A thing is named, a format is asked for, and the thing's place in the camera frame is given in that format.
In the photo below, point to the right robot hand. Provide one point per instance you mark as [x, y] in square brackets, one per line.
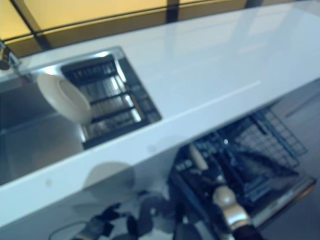
[230, 170]

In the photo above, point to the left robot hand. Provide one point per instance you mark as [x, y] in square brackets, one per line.
[100, 222]

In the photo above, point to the cream ceramic plate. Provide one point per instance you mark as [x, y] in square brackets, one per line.
[65, 100]
[198, 157]

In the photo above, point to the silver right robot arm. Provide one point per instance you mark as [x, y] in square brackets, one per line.
[235, 215]

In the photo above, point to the narrow white cabinet door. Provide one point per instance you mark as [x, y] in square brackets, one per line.
[50, 207]

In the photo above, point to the dark grey robot body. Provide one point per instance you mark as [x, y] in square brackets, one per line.
[155, 212]

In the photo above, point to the stainless steel sink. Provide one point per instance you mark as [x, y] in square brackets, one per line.
[30, 140]

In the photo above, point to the black dish drying rack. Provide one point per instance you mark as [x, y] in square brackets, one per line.
[110, 100]

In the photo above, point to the chrome gooseneck faucet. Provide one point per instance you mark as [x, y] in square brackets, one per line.
[6, 57]

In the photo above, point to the dark window frame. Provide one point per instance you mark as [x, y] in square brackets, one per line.
[172, 10]

